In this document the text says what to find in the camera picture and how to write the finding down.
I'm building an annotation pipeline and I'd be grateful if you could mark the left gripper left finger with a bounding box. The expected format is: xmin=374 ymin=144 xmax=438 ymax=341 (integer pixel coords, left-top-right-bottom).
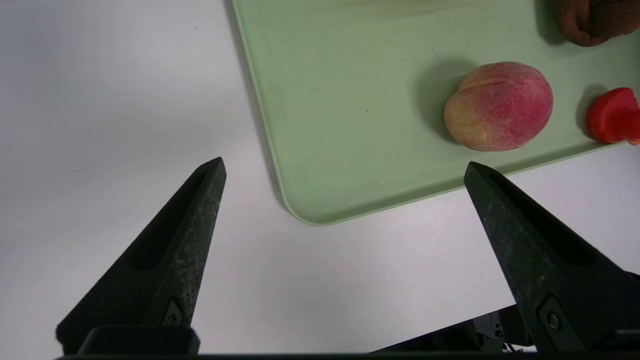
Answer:
xmin=56 ymin=157 xmax=227 ymax=356

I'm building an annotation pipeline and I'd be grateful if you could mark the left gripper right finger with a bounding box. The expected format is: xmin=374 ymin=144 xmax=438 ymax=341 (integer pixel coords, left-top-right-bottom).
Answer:
xmin=464 ymin=161 xmax=640 ymax=353

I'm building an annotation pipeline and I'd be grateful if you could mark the pink peach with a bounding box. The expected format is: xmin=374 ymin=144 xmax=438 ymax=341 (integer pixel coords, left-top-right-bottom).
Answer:
xmin=444 ymin=61 xmax=554 ymax=152

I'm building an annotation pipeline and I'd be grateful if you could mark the brown towel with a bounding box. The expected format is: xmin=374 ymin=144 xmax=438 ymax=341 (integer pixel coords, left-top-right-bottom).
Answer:
xmin=554 ymin=0 xmax=640 ymax=48

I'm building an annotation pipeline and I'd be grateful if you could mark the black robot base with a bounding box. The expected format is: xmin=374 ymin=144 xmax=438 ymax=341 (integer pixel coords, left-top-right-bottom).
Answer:
xmin=370 ymin=305 xmax=536 ymax=354

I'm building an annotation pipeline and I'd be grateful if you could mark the red tomato piece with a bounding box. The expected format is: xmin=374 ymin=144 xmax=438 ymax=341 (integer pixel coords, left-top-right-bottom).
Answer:
xmin=586 ymin=87 xmax=640 ymax=146

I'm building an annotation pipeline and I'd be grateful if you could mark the light green plastic tray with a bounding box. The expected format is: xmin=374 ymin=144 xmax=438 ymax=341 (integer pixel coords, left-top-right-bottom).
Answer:
xmin=231 ymin=0 xmax=640 ymax=227

